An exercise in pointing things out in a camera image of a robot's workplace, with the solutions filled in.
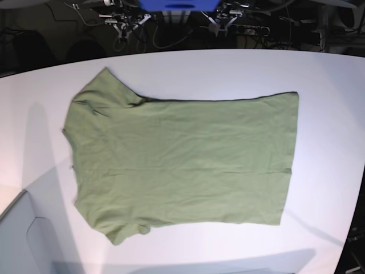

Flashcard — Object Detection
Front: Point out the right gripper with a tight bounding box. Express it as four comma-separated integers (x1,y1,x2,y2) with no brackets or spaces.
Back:
104,13,151,38

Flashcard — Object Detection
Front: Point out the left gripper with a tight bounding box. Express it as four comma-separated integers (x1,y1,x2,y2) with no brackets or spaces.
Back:
204,10,238,36

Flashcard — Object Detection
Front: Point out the green T-shirt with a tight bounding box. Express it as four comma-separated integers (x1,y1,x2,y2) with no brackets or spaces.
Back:
63,69,299,245

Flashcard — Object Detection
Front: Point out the black power strip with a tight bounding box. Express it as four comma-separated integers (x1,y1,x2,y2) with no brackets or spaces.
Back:
208,23,270,37

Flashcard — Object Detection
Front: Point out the blue plastic box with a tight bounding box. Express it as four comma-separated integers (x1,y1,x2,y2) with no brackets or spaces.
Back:
139,0,220,12

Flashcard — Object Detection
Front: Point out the grey panel at table corner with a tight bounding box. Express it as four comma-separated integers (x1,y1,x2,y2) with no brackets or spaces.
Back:
1,191,61,273

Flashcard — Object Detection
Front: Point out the grey cable on floor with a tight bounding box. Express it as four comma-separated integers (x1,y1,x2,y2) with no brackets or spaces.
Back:
113,17,194,52

